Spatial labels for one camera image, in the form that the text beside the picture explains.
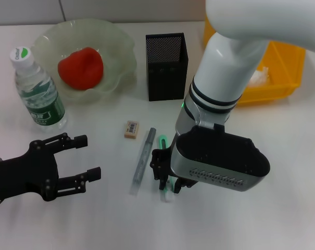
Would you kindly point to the grey marker pen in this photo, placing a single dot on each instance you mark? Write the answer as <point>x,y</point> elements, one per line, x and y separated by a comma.
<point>144,159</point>

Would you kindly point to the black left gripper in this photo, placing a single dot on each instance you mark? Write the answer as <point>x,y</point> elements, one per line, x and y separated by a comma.
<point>22,177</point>

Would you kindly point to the beige eraser with barcode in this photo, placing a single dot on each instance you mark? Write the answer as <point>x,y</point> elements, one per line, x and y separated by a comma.
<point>132,129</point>

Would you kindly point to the white paper ball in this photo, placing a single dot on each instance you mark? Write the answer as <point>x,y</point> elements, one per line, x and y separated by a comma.
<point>261,76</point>

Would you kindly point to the pale green glass fruit plate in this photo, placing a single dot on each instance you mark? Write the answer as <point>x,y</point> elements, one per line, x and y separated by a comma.
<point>115,44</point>

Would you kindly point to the black mesh pen holder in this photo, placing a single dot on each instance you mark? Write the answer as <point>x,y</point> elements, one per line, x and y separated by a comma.
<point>167,78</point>

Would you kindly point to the green utility knife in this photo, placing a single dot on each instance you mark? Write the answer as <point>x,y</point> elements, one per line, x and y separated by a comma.
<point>161,142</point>

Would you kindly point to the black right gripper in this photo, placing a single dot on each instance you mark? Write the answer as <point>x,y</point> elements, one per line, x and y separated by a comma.
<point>173,143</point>

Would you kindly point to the orange fruit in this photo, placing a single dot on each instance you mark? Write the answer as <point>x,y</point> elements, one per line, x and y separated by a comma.
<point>81,67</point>

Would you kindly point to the clear green-label water bottle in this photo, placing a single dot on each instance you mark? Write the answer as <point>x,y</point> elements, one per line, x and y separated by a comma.
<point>37,91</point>

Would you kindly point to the yellow plastic bin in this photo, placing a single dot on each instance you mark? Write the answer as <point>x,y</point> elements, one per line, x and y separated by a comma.
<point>282,78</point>

